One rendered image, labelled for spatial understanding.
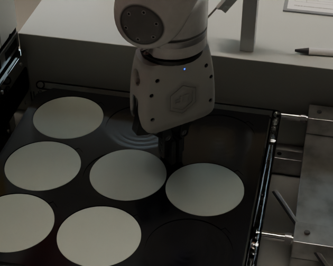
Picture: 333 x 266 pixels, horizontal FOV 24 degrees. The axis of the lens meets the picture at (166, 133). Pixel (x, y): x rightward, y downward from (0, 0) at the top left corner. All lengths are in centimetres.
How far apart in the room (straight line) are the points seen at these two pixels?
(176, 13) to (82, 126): 36
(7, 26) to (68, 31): 9
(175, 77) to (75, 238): 22
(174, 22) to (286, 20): 45
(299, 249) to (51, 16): 54
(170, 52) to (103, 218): 22
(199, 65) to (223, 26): 27
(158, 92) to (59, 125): 22
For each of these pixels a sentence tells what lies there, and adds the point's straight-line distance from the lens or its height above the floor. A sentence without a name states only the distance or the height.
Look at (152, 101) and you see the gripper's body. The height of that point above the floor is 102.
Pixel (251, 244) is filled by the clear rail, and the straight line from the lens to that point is 91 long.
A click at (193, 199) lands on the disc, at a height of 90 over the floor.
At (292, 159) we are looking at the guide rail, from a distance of 111.
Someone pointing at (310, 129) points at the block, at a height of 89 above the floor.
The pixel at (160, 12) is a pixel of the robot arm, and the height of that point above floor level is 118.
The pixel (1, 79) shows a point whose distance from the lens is 112.
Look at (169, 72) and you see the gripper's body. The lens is 90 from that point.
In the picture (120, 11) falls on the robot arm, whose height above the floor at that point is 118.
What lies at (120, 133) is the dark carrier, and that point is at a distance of 107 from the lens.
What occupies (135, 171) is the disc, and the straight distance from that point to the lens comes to 100.
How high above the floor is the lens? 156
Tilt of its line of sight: 38 degrees down
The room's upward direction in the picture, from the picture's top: straight up
